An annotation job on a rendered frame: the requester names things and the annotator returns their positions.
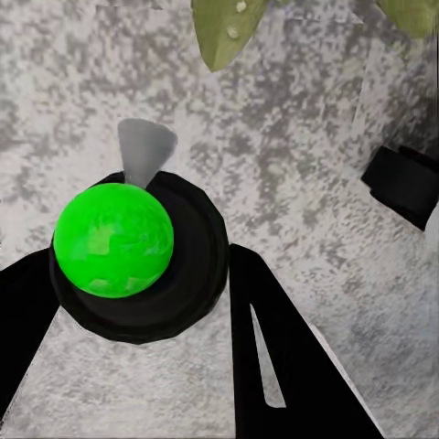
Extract insectifuge atomizer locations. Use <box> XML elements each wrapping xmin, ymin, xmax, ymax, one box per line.
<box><xmin>48</xmin><ymin>118</ymin><xmax>230</xmax><ymax>345</ymax></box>

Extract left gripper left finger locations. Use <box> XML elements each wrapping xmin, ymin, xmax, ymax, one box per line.
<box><xmin>0</xmin><ymin>248</ymin><xmax>61</xmax><ymax>420</ymax></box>

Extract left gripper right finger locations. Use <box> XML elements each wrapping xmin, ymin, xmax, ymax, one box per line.
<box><xmin>228</xmin><ymin>243</ymin><xmax>385</xmax><ymax>439</ymax></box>

